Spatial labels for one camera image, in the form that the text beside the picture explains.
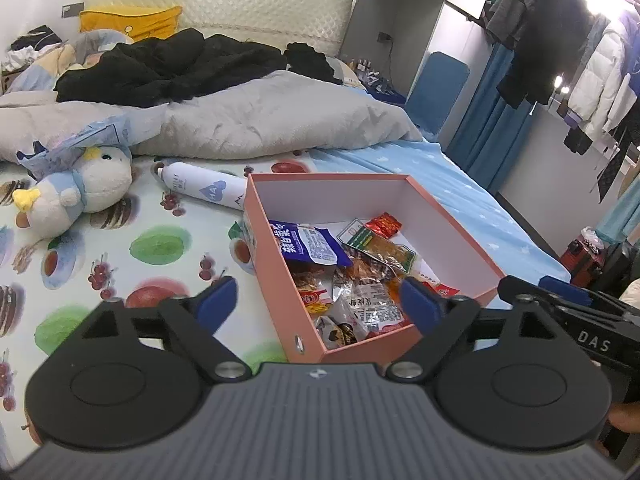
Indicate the grey hanging jacket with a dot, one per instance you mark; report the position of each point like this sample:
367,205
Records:
512,7

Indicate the teal cloth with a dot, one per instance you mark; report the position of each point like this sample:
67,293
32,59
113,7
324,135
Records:
620,215

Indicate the grey duvet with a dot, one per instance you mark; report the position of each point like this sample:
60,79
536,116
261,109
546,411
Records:
250,115

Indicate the grey wardrobe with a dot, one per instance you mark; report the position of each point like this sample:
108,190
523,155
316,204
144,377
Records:
400,5

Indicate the pile of mixed clothes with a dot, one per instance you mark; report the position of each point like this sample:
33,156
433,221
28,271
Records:
27,45

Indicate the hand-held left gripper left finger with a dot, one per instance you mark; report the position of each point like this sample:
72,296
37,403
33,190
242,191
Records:
217,301

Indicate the person's right hand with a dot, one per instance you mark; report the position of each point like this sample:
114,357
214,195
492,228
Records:
625,417

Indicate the pink cardboard box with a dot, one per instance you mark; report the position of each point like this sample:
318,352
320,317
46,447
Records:
280,290

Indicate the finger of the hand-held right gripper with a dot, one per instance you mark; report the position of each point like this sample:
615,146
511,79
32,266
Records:
565,287
515,288

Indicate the blue and cream blanket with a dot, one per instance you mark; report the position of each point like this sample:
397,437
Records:
60,60

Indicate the red foil snack packet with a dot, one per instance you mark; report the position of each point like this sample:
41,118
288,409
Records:
384,225

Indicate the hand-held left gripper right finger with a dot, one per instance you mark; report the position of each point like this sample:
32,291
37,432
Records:
420,306

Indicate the cream quilted headboard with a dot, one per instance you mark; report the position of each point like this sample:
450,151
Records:
225,5

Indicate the group of small bottles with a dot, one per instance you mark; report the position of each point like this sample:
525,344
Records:
365,67

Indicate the white plush toy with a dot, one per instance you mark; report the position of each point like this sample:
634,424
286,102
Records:
75,190

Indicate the grey wall panel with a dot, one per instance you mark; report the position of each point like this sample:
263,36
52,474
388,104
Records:
71,10

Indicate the yellow pillow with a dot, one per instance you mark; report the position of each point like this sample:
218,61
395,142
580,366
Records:
130,22

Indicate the wall socket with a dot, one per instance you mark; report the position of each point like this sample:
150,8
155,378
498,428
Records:
385,37

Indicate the white puffer jacket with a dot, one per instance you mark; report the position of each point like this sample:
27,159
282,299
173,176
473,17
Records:
600,80

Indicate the white spray bottle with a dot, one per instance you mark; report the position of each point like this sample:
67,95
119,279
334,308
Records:
200,187

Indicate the grey pillow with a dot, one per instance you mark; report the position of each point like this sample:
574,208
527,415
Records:
345,72

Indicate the red suitcase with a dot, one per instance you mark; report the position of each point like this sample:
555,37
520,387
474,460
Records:
582,257

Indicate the light blue printed cloth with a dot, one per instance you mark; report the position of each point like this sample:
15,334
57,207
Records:
95,132

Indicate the blue curtain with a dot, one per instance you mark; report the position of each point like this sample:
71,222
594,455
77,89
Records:
490,130

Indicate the dark hanging garment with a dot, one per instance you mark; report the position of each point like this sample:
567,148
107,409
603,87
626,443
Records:
580,130

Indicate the fruit print bed sheet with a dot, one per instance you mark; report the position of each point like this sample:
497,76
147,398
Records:
150,250

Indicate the small black garment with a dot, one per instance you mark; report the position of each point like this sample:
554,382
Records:
312,62

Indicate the blue chair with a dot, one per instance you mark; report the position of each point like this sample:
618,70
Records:
437,90

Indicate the black hanging coat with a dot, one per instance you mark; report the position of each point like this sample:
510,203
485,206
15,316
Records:
545,45

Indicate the pile of snack packets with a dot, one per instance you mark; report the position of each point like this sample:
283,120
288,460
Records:
350,290

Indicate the black clothing pile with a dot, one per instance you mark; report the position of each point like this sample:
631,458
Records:
165,67

